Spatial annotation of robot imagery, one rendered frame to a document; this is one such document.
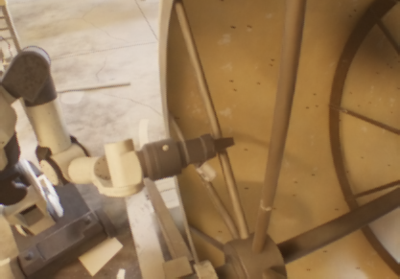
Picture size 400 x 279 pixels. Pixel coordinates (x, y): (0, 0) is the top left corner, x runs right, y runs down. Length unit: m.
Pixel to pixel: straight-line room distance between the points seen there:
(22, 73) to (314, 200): 1.55
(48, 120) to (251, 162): 1.06
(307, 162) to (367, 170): 0.51
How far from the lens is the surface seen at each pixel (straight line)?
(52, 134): 0.78
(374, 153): 2.11
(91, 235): 1.61
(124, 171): 0.59
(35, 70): 0.72
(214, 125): 0.65
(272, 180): 0.45
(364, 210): 0.86
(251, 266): 0.62
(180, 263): 0.66
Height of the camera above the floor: 1.56
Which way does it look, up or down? 43 degrees down
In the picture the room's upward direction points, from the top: 3 degrees clockwise
